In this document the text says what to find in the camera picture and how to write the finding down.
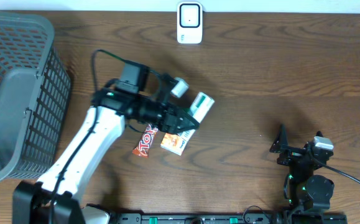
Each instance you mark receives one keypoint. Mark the grey plastic basket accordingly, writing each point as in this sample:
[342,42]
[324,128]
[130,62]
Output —
[34,95]

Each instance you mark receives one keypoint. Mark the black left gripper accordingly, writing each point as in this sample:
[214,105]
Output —
[166,121]

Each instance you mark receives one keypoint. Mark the white barcode scanner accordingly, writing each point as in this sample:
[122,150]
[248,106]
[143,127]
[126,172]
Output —
[189,22]

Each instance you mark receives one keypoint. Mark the orange chocolate bar wrapper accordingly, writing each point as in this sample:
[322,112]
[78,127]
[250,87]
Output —
[143,146]

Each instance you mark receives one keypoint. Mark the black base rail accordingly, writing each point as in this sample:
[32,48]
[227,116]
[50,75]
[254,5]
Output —
[136,218]

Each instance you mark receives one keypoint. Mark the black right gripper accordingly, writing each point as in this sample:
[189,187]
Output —
[281,144]

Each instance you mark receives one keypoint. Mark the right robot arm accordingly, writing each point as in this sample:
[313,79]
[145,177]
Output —
[308,194]

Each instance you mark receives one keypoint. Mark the orange snack box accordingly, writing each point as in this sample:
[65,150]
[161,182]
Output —
[174,143]

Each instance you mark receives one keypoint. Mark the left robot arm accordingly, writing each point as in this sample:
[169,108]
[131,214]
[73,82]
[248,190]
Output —
[56,196]

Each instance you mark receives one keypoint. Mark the white green box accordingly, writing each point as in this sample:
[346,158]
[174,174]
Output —
[200,106]

